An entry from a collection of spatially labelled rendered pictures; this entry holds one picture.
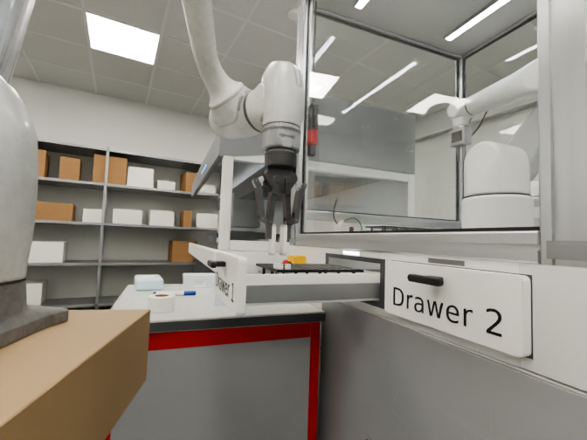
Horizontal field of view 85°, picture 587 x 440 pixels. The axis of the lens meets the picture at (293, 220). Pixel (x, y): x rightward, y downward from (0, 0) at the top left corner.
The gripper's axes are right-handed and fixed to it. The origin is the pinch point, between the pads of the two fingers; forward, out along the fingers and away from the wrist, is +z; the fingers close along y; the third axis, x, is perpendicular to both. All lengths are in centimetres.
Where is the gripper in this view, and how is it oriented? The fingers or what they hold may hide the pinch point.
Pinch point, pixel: (277, 240)
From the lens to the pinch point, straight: 73.4
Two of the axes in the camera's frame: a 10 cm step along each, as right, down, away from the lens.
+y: 9.3, 0.5, 3.7
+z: -0.3, 10.0, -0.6
